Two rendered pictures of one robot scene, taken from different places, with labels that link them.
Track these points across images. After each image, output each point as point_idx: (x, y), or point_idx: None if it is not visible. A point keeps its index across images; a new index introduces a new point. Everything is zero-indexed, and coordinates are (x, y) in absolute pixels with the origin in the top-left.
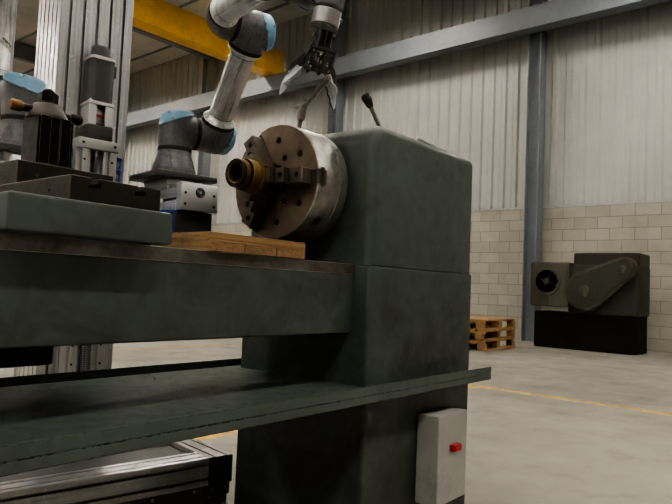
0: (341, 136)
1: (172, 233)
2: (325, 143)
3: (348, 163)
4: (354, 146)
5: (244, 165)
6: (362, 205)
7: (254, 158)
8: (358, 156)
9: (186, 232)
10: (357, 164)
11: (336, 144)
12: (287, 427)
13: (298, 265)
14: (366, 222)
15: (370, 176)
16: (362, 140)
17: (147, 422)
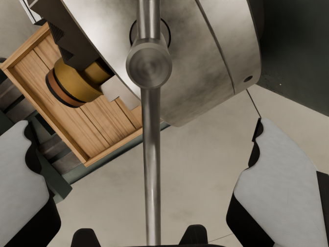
0: (321, 9)
1: (58, 135)
2: (215, 91)
3: (279, 57)
4: (307, 74)
5: (73, 108)
6: (262, 81)
7: (77, 62)
8: (297, 83)
9: (69, 148)
10: (288, 79)
11: (289, 12)
12: None
13: None
14: (257, 84)
15: (290, 99)
16: (327, 98)
17: (102, 166)
